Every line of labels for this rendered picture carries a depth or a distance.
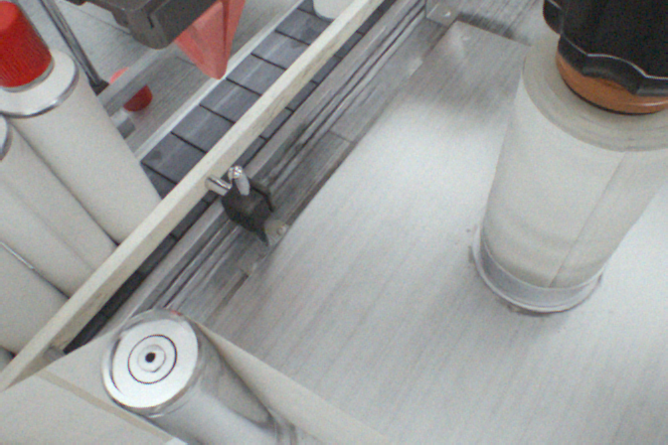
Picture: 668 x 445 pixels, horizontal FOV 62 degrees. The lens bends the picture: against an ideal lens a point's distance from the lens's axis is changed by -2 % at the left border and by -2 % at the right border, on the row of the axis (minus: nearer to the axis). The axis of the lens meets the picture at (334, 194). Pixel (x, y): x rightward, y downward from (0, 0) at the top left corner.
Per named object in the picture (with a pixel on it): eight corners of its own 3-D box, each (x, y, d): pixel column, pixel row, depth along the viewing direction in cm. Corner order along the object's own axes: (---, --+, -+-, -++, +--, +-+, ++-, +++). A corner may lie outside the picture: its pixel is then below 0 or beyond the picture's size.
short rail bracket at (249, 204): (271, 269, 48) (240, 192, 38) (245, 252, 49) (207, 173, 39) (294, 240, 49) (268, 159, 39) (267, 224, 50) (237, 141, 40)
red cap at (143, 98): (158, 99, 60) (146, 77, 57) (129, 116, 59) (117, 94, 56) (143, 82, 61) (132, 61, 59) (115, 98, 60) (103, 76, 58)
